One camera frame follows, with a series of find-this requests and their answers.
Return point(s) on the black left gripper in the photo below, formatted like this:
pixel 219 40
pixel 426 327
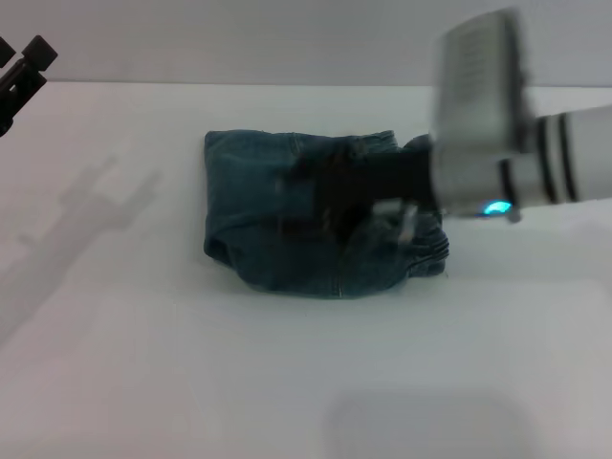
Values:
pixel 19 93

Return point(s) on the blue denim shorts with cartoon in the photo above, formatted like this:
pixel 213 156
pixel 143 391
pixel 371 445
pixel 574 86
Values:
pixel 268 248

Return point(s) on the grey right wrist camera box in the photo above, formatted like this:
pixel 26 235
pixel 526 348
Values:
pixel 480 81

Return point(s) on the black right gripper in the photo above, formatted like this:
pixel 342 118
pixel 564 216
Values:
pixel 373 184

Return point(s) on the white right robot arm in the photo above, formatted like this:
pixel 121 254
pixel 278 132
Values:
pixel 540 162

